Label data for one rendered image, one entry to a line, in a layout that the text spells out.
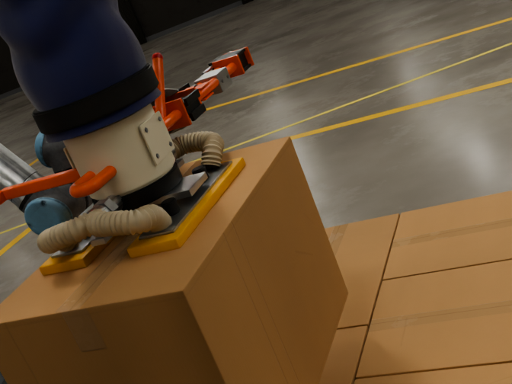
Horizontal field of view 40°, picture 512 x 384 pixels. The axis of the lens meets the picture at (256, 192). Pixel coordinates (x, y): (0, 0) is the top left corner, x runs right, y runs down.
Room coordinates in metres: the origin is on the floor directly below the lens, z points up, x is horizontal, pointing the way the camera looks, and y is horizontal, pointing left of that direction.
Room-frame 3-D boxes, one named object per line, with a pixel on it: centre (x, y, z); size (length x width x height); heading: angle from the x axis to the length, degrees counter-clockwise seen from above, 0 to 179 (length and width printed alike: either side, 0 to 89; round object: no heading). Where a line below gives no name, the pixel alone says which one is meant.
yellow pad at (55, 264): (1.33, 0.29, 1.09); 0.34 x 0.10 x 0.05; 154
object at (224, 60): (1.82, -0.07, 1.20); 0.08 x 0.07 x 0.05; 154
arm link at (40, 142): (1.65, 0.37, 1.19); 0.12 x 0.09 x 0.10; 64
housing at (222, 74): (1.70, 0.00, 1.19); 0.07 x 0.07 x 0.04; 64
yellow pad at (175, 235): (1.24, 0.12, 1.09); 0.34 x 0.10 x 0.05; 154
